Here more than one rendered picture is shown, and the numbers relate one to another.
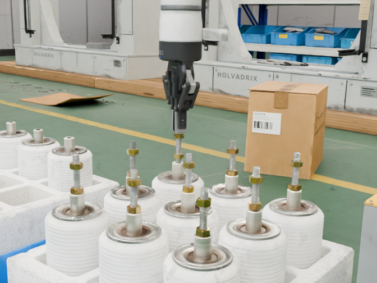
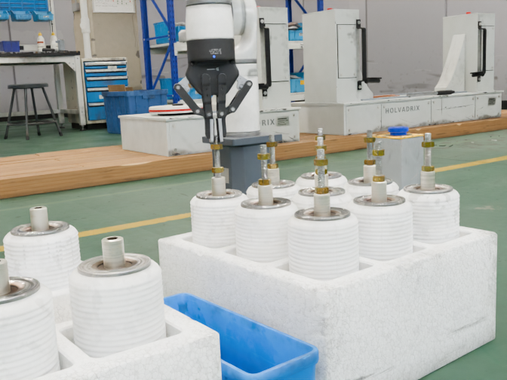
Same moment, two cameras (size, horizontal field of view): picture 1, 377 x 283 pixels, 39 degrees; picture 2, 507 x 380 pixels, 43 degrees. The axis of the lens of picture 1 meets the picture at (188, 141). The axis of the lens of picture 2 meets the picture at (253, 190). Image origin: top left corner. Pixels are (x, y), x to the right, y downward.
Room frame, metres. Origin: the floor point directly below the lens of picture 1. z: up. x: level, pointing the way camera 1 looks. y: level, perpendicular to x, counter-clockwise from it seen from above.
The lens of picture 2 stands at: (0.66, 1.02, 0.44)
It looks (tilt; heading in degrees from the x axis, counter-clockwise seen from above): 10 degrees down; 283
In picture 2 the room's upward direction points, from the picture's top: 3 degrees counter-clockwise
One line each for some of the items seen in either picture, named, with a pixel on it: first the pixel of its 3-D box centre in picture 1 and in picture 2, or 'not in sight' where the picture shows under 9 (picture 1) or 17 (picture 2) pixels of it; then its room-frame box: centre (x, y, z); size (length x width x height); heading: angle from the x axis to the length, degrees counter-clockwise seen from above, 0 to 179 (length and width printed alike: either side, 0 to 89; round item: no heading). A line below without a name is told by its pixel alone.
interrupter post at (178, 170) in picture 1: (178, 170); (218, 187); (0.94, 0.02, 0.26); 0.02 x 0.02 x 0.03
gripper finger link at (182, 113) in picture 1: (183, 115); (226, 121); (0.92, 0.01, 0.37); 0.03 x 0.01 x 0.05; 22
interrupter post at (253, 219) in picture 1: (253, 220); (370, 174); (0.70, -0.09, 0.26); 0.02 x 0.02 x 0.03
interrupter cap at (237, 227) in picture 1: (253, 229); (370, 182); (0.70, -0.09, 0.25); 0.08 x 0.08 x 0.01
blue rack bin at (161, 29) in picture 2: not in sight; (182, 32); (2.68, -5.12, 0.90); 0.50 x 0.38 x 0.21; 138
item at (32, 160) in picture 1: (40, 179); not in sight; (1.20, 0.35, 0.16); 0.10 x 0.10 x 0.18
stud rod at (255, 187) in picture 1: (254, 193); (370, 151); (0.70, -0.09, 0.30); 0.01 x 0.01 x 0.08
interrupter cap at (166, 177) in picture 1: (178, 177); (219, 194); (0.94, 0.02, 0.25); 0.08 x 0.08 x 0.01
